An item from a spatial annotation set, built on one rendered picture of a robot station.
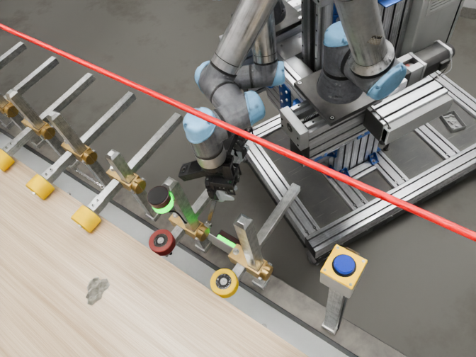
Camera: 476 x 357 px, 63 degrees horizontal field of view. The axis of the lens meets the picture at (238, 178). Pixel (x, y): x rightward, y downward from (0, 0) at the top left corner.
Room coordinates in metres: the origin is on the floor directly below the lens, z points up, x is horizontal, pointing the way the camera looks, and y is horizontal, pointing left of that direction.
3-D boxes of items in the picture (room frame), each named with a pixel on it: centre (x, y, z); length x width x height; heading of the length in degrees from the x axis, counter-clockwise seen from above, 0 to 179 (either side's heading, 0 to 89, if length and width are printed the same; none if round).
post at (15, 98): (1.18, 0.69, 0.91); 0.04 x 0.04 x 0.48; 42
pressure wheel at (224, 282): (0.40, 0.12, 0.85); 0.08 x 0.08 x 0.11
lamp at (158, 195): (0.60, 0.22, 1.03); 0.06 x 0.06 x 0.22; 42
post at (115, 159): (0.81, 0.35, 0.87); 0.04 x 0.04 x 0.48; 42
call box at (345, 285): (0.25, -0.16, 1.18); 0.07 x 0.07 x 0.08; 42
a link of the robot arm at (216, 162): (0.61, 0.05, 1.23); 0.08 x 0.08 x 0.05
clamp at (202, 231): (0.64, 0.20, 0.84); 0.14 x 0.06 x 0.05; 42
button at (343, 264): (0.25, -0.16, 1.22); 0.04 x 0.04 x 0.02
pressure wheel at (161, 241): (0.59, 0.29, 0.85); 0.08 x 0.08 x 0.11
